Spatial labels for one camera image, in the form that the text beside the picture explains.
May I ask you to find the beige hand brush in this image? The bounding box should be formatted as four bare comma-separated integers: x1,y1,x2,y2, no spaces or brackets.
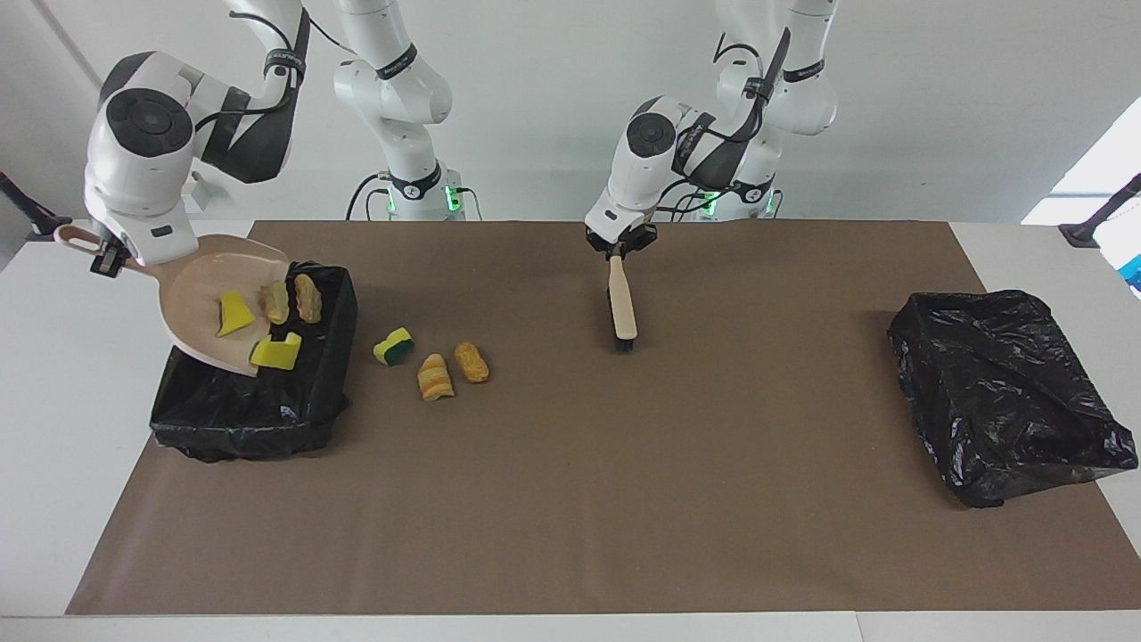
607,252,639,353

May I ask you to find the beige plastic dustpan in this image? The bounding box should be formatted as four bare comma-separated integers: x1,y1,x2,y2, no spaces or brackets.
53,225,295,377

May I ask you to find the wedge yellow sponge piece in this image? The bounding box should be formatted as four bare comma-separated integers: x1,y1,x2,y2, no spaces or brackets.
217,290,257,338

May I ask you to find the brown bread piece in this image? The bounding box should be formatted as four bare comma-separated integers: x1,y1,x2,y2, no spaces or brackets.
455,342,491,384

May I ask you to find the notched yellow sponge piece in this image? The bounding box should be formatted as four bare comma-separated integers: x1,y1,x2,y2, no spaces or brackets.
250,332,303,371

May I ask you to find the striped orange bread roll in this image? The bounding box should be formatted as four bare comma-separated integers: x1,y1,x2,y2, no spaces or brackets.
417,353,456,402

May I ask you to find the yellow and green sponge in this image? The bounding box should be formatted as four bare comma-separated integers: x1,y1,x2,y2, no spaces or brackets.
373,327,415,367

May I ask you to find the square bin with black bag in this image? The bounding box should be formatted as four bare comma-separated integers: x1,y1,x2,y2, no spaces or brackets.
149,260,359,463

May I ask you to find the slanted bin with black bag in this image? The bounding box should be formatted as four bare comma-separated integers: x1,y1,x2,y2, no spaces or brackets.
888,290,1140,509

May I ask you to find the black stand foot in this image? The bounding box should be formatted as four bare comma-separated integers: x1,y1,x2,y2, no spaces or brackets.
0,171,72,242
1059,174,1141,249

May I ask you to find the brown paper table mat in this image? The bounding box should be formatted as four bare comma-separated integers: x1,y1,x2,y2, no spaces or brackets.
65,220,1141,616

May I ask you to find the black right base cable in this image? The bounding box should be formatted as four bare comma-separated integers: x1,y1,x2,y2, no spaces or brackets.
346,172,393,221

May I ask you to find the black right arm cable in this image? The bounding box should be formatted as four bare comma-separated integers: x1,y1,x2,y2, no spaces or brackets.
192,7,357,135

